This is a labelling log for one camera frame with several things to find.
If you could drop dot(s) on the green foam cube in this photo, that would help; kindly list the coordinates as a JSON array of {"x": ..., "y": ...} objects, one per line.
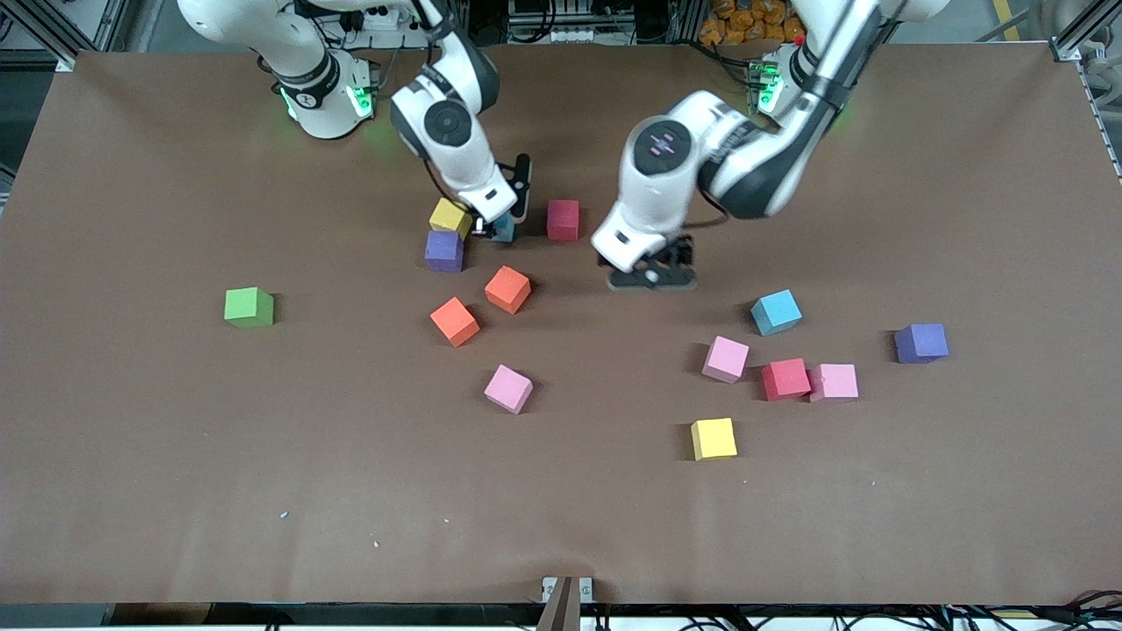
[{"x": 249, "y": 308}]

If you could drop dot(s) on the teal foam cube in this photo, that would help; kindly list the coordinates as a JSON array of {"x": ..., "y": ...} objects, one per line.
[{"x": 504, "y": 230}]

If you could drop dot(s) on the pink foam cube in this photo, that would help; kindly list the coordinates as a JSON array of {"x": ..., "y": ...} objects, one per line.
[
  {"x": 726, "y": 359},
  {"x": 834, "y": 382},
  {"x": 508, "y": 389}
]

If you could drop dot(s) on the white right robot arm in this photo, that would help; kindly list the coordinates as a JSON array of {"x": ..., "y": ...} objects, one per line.
[{"x": 263, "y": 35}]

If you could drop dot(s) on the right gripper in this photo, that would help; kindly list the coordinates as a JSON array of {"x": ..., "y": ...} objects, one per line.
[{"x": 496, "y": 227}]

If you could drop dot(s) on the aluminium table edge rail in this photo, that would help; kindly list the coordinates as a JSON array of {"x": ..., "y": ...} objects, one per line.
[{"x": 1100, "y": 114}]

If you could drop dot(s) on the orange foam cube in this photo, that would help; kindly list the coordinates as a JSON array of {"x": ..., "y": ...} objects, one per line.
[
  {"x": 508, "y": 289},
  {"x": 455, "y": 321}
]

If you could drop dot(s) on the red foam cube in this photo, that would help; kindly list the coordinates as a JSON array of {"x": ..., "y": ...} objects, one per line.
[
  {"x": 785, "y": 379},
  {"x": 563, "y": 219}
]

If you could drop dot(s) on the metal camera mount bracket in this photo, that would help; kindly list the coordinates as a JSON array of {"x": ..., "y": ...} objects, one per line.
[{"x": 565, "y": 596}]

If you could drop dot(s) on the light blue foam cube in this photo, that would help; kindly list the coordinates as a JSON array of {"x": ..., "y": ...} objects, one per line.
[{"x": 776, "y": 312}]

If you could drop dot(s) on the white power strip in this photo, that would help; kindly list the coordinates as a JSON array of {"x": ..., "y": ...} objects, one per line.
[
  {"x": 578, "y": 35},
  {"x": 381, "y": 19}
]

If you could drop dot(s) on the aluminium frame post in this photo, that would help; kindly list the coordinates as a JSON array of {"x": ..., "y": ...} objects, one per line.
[
  {"x": 53, "y": 31},
  {"x": 1082, "y": 35}
]

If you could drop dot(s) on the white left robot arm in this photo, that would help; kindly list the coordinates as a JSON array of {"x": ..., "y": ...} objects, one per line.
[{"x": 644, "y": 193}]

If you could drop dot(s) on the yellow foam cube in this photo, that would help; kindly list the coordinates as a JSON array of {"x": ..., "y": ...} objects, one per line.
[
  {"x": 450, "y": 217},
  {"x": 713, "y": 438}
]

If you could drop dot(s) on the purple foam cube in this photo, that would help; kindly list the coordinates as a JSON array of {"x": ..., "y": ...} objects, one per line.
[
  {"x": 921, "y": 343},
  {"x": 444, "y": 251}
]

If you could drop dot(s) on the orange bundle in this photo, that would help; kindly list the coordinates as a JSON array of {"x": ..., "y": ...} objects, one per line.
[{"x": 745, "y": 22}]

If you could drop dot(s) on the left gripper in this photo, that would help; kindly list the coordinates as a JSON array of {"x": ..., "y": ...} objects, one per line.
[{"x": 680, "y": 251}]

